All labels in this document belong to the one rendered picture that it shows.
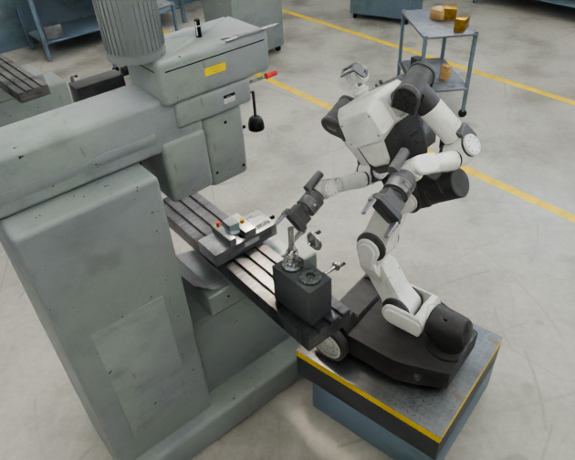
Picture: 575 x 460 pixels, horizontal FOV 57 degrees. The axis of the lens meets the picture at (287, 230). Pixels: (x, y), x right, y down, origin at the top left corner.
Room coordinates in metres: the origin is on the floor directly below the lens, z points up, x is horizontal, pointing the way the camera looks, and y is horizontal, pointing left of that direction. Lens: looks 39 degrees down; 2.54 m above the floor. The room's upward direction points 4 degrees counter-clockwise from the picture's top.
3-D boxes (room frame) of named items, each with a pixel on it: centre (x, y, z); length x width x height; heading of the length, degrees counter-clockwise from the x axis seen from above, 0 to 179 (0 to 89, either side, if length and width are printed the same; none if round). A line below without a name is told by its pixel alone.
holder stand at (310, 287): (1.54, -0.04, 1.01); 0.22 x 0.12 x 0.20; 40
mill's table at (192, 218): (1.91, 0.23, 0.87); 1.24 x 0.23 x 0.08; 38
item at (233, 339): (1.98, 0.26, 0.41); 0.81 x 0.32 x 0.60; 128
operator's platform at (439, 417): (1.71, -0.52, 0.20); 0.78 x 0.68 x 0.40; 49
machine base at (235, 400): (1.81, 0.47, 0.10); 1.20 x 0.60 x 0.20; 128
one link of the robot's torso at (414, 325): (1.68, -0.55, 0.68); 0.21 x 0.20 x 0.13; 49
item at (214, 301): (1.97, 0.28, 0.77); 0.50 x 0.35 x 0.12; 128
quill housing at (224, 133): (1.97, 0.28, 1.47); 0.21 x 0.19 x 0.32; 38
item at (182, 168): (1.85, 0.43, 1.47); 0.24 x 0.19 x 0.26; 38
